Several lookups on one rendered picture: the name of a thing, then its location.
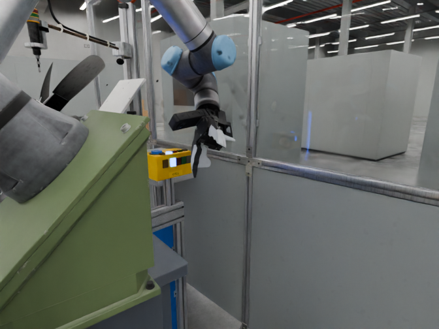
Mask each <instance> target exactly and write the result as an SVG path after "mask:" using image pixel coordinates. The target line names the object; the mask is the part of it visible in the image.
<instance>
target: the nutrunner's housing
mask: <svg viewBox="0 0 439 329"><path fill-rule="evenodd" d="M26 23H27V30H28V34H29V39H30V42H35V43H41V39H40V37H41V36H40V31H39V23H37V22H26ZM31 48H32V50H33V54H34V55H41V50H40V49H41V48H38V47H31Z"/></svg>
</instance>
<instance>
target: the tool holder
mask: <svg viewBox="0 0 439 329"><path fill-rule="evenodd" d="M39 21H40V24H39V31H40V36H41V37H40V39H41V43H35V42H26V43H24V46H25V47H26V48H31V47H38V48H41V49H40V50H46V49H48V47H47V41H46V33H49V29H48V22H45V21H43V20H39ZM31 49H32V48H31Z"/></svg>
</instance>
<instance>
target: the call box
mask: <svg viewBox="0 0 439 329"><path fill-rule="evenodd" d="M174 150H175V151H176V150H179V148H172V149H164V150H162V153H165V155H159V154H151V152H147V154H148V173H149V178H150V179H152V180H155V181H161V180H166V179H169V178H174V177H177V176H183V175H186V174H190V173H192V171H191V163H188V164H187V163H186V164H181V165H178V166H172V167H171V159H172V158H176V157H183V156H187V155H191V151H189V150H187V151H182V152H178V153H170V154H168V153H166V151H174ZM180 150H182V149H180ZM165 159H168V160H169V167H168V168H163V160H165Z"/></svg>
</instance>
